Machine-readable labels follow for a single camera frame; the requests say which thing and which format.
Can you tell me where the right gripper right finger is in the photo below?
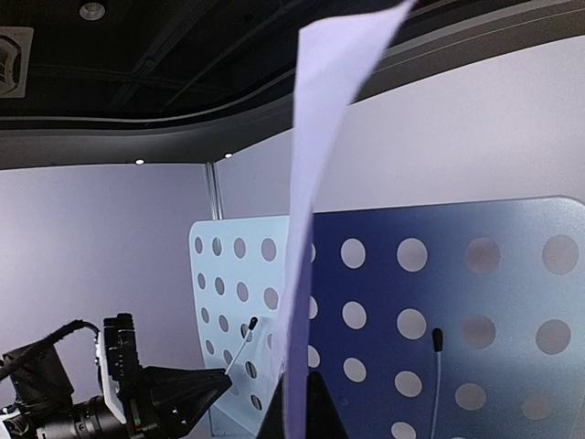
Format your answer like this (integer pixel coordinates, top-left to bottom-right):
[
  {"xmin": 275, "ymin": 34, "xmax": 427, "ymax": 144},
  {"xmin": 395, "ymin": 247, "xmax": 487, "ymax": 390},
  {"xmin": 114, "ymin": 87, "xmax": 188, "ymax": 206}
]
[{"xmin": 305, "ymin": 371, "xmax": 348, "ymax": 439}]

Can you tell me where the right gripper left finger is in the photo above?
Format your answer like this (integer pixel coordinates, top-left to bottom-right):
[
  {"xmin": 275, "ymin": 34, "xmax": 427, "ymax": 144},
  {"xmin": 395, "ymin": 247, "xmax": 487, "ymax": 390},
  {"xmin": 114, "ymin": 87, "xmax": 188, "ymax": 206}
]
[{"xmin": 256, "ymin": 373, "xmax": 286, "ymax": 439}]

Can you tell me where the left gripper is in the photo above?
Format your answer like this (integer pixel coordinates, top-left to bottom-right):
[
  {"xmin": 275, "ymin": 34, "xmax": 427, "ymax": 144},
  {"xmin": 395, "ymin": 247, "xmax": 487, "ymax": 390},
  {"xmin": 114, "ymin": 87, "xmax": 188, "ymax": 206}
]
[{"xmin": 36, "ymin": 366, "xmax": 232, "ymax": 438}]

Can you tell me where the white music stand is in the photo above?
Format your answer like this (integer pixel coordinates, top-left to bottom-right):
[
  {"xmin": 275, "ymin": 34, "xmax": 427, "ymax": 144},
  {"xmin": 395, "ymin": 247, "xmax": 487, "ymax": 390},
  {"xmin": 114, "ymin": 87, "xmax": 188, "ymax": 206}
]
[{"xmin": 188, "ymin": 197, "xmax": 584, "ymax": 438}]

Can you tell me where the purple sheet music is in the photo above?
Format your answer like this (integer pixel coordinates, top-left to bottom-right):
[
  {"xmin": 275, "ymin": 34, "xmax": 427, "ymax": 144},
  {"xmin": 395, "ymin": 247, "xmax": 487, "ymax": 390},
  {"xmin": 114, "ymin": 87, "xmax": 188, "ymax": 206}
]
[{"xmin": 272, "ymin": 1, "xmax": 414, "ymax": 438}]

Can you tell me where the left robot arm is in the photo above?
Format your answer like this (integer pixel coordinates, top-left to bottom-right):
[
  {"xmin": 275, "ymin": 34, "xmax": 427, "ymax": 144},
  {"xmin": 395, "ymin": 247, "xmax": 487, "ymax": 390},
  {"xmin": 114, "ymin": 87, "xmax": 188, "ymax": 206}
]
[{"xmin": 1, "ymin": 342, "xmax": 232, "ymax": 438}]

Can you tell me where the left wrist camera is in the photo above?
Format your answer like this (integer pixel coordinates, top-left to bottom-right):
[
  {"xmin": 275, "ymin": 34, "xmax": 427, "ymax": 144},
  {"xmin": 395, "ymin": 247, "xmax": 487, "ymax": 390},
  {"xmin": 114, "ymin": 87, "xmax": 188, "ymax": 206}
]
[{"xmin": 96, "ymin": 313, "xmax": 134, "ymax": 425}]

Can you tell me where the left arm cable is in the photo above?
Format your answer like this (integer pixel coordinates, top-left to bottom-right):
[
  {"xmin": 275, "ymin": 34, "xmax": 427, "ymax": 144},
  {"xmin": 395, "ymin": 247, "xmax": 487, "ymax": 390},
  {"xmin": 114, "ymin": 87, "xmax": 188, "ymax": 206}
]
[{"xmin": 0, "ymin": 319, "xmax": 101, "ymax": 380}]

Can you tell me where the left aluminium corner post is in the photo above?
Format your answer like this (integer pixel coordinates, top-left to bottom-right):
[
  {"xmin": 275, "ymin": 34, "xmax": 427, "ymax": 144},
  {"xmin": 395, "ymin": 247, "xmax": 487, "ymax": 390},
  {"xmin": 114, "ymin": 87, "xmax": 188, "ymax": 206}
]
[{"xmin": 205, "ymin": 162, "xmax": 224, "ymax": 220}]

